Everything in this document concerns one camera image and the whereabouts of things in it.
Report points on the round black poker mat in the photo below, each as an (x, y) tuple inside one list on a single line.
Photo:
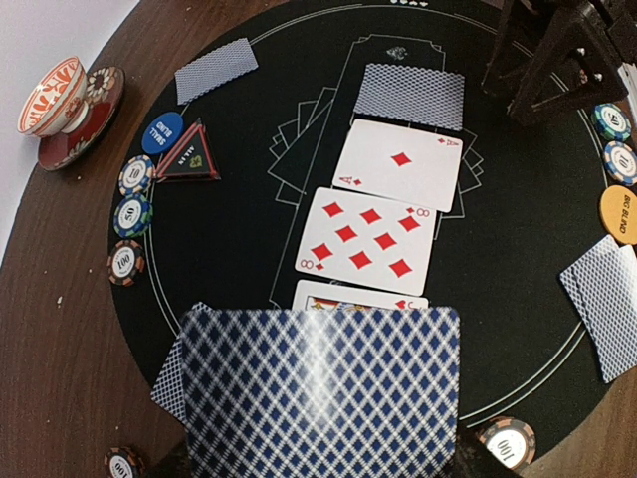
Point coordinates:
[(525, 209)]

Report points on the green chip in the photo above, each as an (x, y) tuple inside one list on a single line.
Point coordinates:
[(133, 216), (611, 122)]

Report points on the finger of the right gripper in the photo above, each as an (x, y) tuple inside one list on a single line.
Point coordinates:
[(502, 78), (576, 64)]

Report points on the jack of hearts card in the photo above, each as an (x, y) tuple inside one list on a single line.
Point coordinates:
[(323, 296)]

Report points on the red floral saucer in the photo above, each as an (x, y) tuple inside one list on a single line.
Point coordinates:
[(105, 90)]

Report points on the orange black chip stack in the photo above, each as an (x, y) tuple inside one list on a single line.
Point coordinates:
[(123, 462)]

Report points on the card dealt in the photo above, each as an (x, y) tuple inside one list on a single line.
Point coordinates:
[(610, 299), (214, 69), (171, 368)]

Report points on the blue small blind button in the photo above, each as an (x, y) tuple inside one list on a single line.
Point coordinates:
[(162, 133)]

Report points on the triangular all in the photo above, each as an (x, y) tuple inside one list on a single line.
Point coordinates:
[(190, 158)]

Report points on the red patterned bowl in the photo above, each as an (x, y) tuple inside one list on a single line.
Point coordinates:
[(58, 103)]

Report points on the orange big blind button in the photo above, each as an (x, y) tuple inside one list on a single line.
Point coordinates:
[(617, 208)]

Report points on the blue white poker chip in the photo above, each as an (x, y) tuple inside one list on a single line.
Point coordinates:
[(136, 175)]

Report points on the eight of diamonds card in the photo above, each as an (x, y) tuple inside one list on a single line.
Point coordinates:
[(367, 240)]

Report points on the ace of diamonds card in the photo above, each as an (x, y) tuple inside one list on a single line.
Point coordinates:
[(400, 163)]

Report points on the grey card deck box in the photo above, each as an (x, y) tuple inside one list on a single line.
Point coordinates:
[(367, 393)]

